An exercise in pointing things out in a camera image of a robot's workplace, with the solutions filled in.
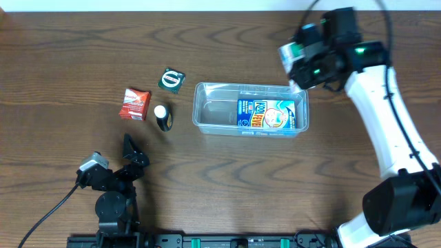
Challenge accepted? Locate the white green medicine box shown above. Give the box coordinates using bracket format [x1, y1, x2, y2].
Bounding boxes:
[278, 42, 305, 93]

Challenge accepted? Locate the red orange packet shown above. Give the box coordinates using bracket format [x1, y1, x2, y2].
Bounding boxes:
[119, 88, 151, 121]

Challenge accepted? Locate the blue Kool Fever box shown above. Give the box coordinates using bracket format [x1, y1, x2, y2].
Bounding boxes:
[237, 99, 296, 129]

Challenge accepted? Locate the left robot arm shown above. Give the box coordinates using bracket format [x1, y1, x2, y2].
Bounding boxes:
[76, 134, 150, 236]

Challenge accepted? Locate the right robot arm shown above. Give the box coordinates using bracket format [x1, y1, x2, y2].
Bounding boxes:
[288, 8, 440, 247]

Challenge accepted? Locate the clear plastic container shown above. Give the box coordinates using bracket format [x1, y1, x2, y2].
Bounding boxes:
[192, 82, 309, 138]

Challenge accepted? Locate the small black bottle white cap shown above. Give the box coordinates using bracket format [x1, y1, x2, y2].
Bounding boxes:
[154, 105, 173, 132]

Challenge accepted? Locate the dark green round-logo packet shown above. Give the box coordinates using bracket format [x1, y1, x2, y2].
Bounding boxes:
[158, 68, 185, 94]

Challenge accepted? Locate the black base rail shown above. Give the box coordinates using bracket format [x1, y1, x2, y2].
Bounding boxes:
[67, 232, 413, 248]

